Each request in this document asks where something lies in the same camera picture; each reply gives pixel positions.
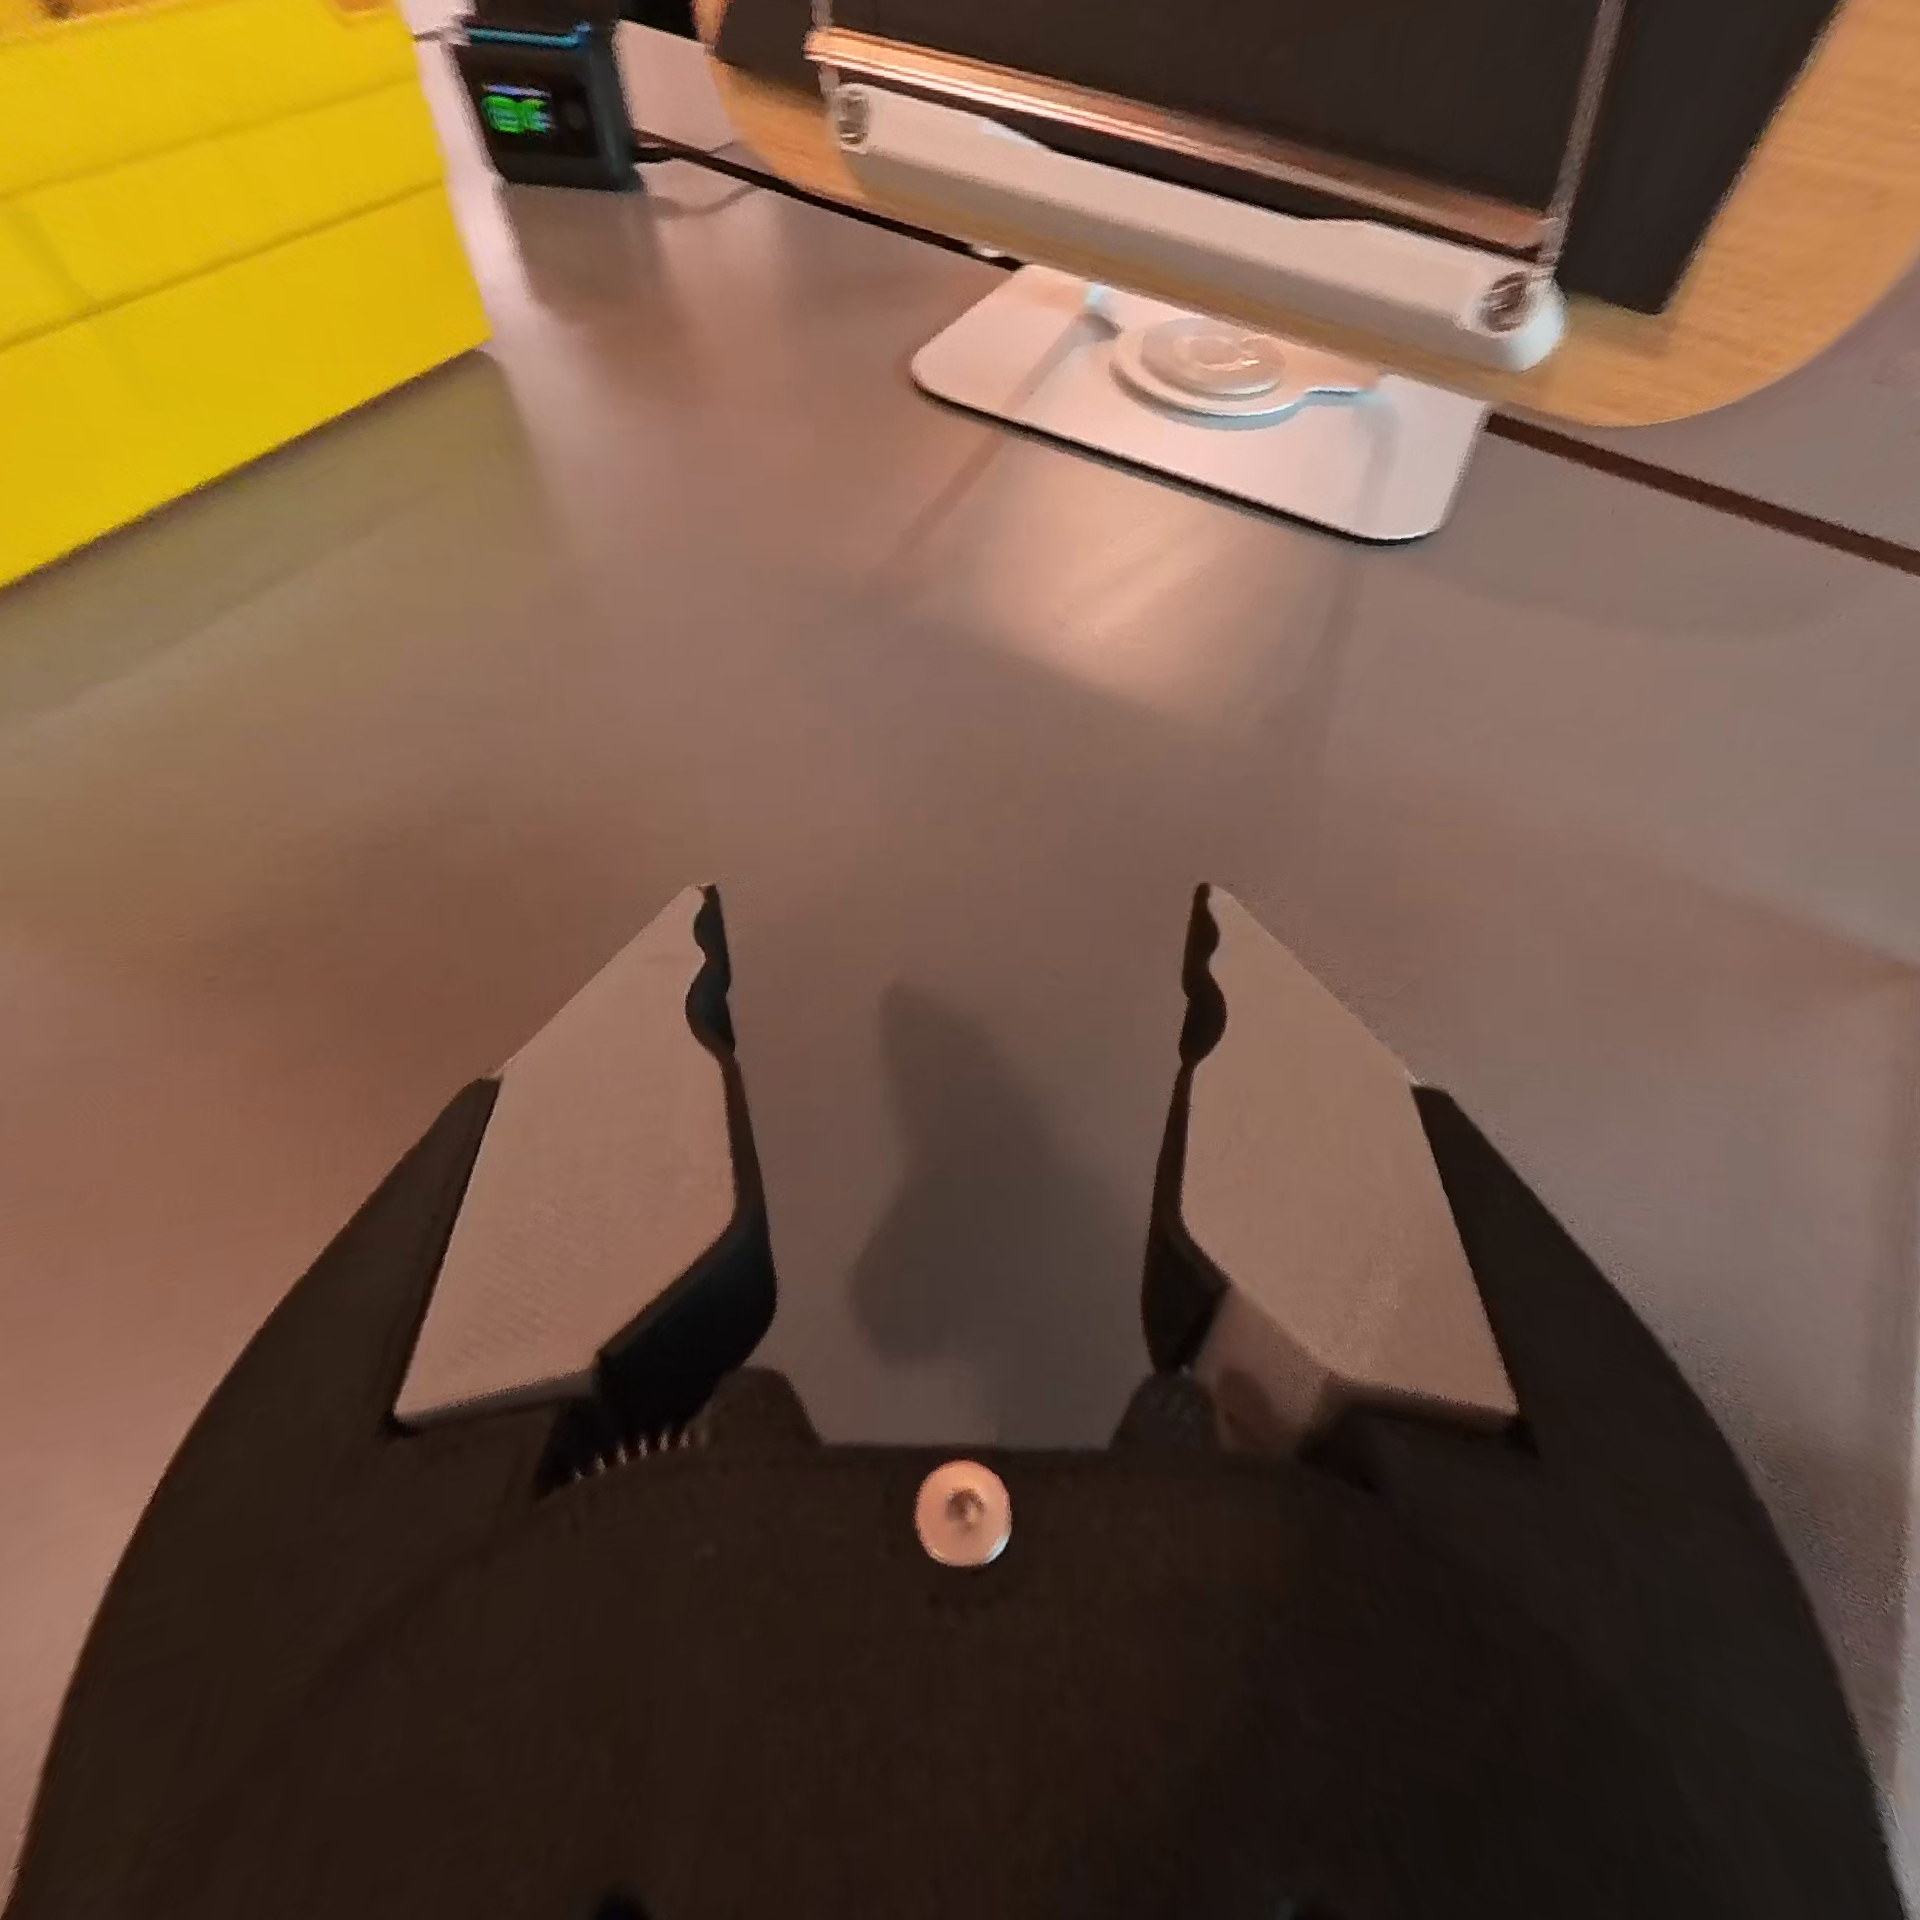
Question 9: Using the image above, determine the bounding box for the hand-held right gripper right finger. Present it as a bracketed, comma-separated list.
[1140, 883, 1524, 1455]

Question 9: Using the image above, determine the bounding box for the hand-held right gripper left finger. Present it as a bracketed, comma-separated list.
[391, 883, 781, 1444]

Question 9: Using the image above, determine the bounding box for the monitor on silver stand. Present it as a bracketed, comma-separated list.
[703, 0, 1898, 429]

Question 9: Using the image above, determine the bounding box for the yellow plastic bin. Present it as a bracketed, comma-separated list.
[0, 0, 494, 588]

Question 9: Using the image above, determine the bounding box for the black device with green display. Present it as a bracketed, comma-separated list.
[455, 19, 646, 191]

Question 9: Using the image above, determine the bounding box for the thin black device cable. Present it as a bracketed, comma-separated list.
[626, 128, 767, 212]

